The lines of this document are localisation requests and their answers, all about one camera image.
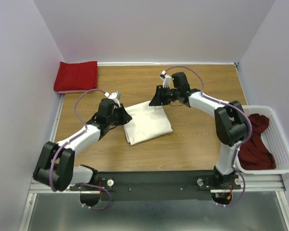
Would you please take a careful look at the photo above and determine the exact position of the dark red t-shirt in basket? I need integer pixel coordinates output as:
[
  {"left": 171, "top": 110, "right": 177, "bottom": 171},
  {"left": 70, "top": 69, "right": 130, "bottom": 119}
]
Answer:
[{"left": 238, "top": 114, "right": 276, "bottom": 170}]

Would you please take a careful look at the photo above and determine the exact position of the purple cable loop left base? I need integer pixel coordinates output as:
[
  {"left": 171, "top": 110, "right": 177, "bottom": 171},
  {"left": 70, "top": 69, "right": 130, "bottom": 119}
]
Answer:
[{"left": 79, "top": 183, "right": 112, "bottom": 211}]

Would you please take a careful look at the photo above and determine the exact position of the white t-shirt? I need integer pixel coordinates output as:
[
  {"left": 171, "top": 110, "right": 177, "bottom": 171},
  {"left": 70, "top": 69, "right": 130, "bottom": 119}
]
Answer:
[{"left": 123, "top": 101, "right": 173, "bottom": 146}]

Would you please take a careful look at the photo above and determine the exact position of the aluminium rail left side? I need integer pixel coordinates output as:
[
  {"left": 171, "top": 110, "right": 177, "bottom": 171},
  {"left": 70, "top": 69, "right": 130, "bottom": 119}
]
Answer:
[{"left": 49, "top": 94, "right": 65, "bottom": 142}]

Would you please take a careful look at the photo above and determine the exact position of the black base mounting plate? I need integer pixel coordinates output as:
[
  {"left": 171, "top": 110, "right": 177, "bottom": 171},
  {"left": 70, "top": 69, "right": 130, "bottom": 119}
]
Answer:
[{"left": 70, "top": 170, "right": 241, "bottom": 205}]

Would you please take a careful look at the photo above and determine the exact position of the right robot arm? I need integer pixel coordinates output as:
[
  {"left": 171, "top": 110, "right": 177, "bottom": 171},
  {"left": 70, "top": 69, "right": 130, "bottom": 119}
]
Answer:
[{"left": 149, "top": 71, "right": 252, "bottom": 189}]

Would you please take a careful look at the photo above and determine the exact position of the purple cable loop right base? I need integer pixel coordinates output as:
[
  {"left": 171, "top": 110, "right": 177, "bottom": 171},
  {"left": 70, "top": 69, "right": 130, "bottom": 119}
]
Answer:
[{"left": 215, "top": 168, "right": 246, "bottom": 208}]

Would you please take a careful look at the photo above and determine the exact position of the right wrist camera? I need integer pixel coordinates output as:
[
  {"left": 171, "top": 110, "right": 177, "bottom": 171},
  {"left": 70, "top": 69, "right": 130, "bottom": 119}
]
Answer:
[{"left": 159, "top": 71, "right": 172, "bottom": 88}]

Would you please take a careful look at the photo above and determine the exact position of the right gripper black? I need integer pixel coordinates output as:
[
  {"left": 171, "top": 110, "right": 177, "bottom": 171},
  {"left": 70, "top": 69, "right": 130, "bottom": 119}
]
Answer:
[{"left": 148, "top": 85, "right": 180, "bottom": 106}]

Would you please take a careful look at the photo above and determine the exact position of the aluminium front frame rail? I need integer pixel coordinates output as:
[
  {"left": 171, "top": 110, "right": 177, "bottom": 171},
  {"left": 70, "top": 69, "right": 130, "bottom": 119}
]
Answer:
[{"left": 243, "top": 174, "right": 286, "bottom": 192}]

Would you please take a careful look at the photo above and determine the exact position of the white plastic laundry basket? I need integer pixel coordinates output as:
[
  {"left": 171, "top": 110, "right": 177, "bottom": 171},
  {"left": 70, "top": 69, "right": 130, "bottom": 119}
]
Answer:
[{"left": 236, "top": 105, "right": 289, "bottom": 175}]

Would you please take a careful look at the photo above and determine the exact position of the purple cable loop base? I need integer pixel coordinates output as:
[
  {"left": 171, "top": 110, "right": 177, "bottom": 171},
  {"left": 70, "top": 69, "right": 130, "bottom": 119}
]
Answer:
[
  {"left": 79, "top": 183, "right": 112, "bottom": 211},
  {"left": 215, "top": 168, "right": 246, "bottom": 208}
]

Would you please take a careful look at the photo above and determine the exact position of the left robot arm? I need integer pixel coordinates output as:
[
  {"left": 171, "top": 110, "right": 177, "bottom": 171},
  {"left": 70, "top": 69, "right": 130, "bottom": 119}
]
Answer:
[{"left": 33, "top": 98, "right": 132, "bottom": 192}]

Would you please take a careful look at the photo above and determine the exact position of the white rear table edge strip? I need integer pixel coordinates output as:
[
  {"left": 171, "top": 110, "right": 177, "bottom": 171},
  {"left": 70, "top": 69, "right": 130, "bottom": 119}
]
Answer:
[{"left": 97, "top": 62, "right": 238, "bottom": 66}]

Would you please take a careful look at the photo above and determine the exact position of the folded red t-shirt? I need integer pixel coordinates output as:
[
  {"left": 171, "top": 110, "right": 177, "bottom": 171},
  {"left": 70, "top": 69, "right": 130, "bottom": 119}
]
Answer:
[{"left": 53, "top": 61, "right": 98, "bottom": 91}]

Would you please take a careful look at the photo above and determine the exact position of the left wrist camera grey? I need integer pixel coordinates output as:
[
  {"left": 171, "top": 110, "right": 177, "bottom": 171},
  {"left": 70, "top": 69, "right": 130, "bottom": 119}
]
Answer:
[{"left": 108, "top": 91, "right": 121, "bottom": 101}]

